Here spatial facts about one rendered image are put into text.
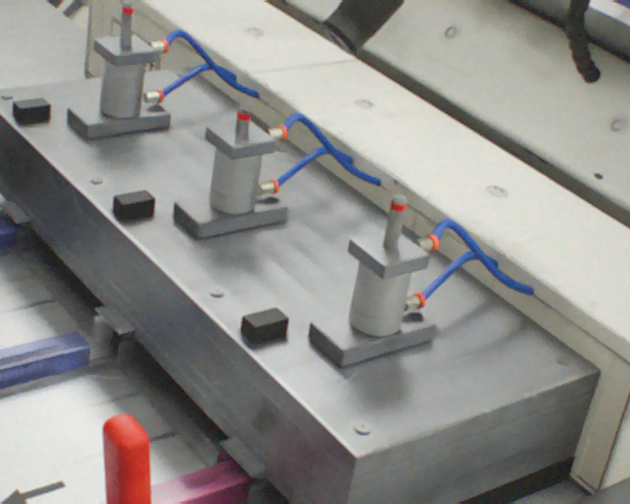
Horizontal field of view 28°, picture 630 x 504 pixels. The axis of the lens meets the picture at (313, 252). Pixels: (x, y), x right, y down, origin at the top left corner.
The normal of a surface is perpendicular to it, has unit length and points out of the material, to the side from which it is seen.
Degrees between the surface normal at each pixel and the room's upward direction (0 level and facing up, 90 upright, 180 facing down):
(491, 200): 45
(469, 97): 90
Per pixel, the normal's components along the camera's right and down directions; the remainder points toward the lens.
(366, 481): 0.58, 0.47
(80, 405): 0.15, -0.86
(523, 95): -0.46, -0.48
